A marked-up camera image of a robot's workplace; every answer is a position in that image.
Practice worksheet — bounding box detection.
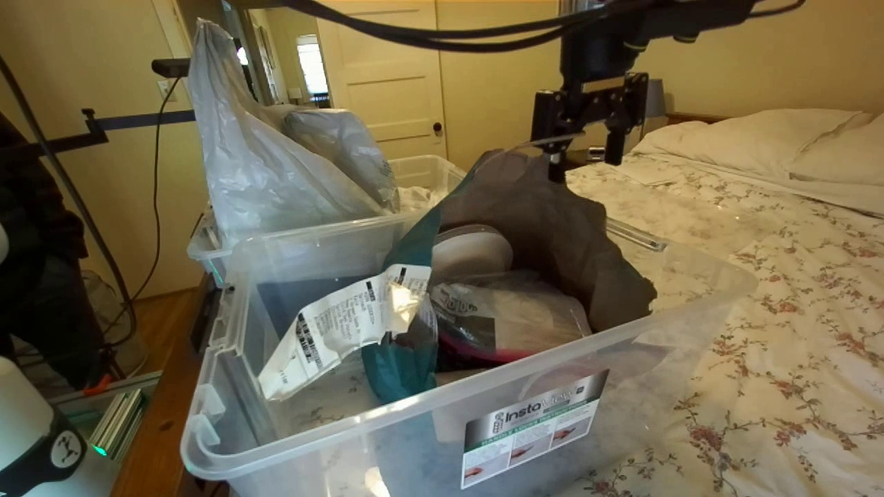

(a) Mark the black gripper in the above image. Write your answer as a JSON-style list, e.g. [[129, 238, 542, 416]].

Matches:
[[530, 72, 649, 183]]

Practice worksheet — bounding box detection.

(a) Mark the white pillow near wall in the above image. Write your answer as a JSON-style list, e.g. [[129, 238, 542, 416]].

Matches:
[[791, 117, 884, 213]]

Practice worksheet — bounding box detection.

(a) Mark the grey thank you plastic bag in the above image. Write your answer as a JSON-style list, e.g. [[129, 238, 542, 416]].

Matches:
[[189, 20, 400, 244]]

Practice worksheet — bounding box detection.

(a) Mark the floral bed duvet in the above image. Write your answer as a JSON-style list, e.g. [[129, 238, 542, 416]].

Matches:
[[570, 157, 884, 497]]

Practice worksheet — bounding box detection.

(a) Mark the teal green paper bag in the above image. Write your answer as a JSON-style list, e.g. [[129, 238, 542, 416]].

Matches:
[[361, 151, 658, 402]]

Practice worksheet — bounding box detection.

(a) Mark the long white receipt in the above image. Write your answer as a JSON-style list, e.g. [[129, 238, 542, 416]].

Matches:
[[256, 263, 431, 401]]

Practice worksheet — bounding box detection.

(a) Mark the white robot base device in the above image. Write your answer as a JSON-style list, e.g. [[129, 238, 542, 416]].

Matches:
[[0, 355, 114, 497]]

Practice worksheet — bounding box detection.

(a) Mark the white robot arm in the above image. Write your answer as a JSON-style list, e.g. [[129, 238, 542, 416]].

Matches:
[[530, 0, 755, 183]]

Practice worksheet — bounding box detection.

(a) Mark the clear plastic storage bin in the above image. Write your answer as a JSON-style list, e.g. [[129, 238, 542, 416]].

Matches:
[[179, 228, 755, 497]]

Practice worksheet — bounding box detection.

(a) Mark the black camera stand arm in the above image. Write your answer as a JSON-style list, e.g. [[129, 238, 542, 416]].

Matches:
[[51, 59, 194, 151]]

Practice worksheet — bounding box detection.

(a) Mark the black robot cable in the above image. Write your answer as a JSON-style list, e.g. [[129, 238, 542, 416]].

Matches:
[[273, 0, 810, 54]]

